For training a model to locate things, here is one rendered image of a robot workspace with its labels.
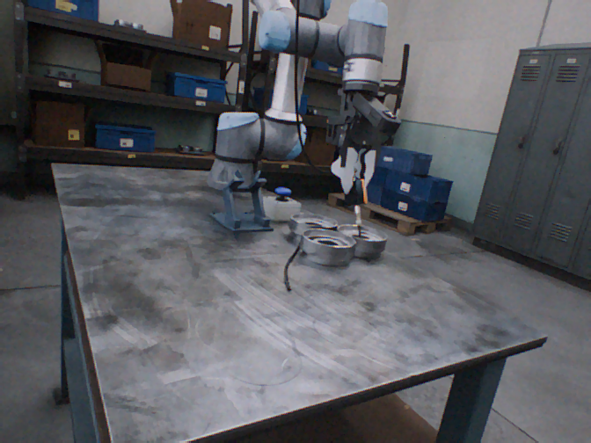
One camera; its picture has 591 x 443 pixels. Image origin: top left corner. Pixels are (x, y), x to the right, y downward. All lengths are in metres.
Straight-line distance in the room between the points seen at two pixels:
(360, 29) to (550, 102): 3.53
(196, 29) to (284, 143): 3.16
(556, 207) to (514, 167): 0.53
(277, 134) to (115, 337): 0.91
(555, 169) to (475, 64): 1.79
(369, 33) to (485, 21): 4.70
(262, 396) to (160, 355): 0.12
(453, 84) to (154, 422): 5.37
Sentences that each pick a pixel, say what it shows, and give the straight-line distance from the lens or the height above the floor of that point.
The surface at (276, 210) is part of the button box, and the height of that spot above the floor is 0.83.
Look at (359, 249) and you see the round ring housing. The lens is 0.84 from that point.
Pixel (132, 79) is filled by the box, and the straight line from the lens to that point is 4.19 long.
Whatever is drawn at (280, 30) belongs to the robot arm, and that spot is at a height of 1.21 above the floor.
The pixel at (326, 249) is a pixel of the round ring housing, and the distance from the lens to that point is 0.76.
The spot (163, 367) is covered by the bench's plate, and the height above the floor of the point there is 0.80.
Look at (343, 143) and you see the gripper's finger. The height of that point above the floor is 1.02.
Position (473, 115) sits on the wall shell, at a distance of 5.33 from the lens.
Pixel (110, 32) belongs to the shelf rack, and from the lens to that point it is 4.12.
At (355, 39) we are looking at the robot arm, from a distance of 0.87.
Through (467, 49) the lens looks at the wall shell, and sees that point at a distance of 5.58.
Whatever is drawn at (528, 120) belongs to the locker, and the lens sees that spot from 4.38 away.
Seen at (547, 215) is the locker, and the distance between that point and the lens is 4.22.
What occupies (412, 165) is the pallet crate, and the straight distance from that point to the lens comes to 4.62.
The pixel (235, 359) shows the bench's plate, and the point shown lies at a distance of 0.48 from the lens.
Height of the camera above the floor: 1.07
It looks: 15 degrees down
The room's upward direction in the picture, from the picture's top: 9 degrees clockwise
